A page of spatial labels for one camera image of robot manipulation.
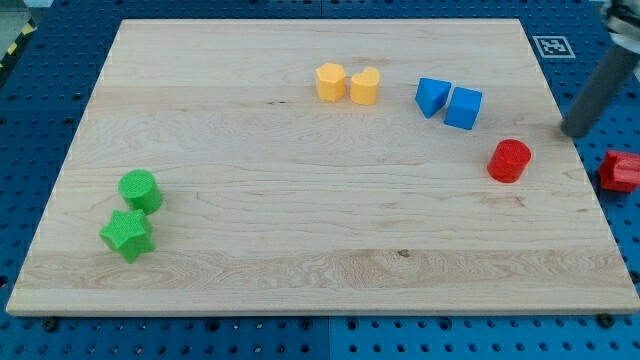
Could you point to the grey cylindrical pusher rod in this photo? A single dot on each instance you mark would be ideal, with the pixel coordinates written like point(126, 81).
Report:
point(609, 76)

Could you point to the red block off board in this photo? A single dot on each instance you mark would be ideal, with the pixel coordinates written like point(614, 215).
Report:
point(619, 171)

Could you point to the black board screw right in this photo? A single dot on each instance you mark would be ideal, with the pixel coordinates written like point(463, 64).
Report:
point(605, 320)

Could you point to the black board screw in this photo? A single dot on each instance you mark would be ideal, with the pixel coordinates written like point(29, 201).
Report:
point(50, 324)
point(605, 320)

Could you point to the yellow heart block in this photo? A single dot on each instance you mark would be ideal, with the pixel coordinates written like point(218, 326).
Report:
point(365, 86)

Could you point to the wooden board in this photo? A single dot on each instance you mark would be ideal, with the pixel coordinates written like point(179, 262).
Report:
point(276, 202)

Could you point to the black board screw left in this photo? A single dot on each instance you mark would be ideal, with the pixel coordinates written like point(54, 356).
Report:
point(50, 324)

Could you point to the white fiducial marker tag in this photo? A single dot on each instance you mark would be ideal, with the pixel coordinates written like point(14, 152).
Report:
point(553, 47)

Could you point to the red cylinder block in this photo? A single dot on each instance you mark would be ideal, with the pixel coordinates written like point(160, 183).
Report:
point(509, 160)

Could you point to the blue cube block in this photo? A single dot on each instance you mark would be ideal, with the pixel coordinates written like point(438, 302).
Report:
point(464, 108)

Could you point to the blue triangle block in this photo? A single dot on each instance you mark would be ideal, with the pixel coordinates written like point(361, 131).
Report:
point(431, 95)

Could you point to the yellow hexagon block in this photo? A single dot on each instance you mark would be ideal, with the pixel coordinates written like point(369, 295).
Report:
point(330, 82)

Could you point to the green cylinder block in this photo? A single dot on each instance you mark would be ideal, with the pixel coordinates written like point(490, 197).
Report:
point(140, 191)

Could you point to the green star block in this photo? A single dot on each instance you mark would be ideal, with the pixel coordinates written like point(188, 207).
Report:
point(129, 234)

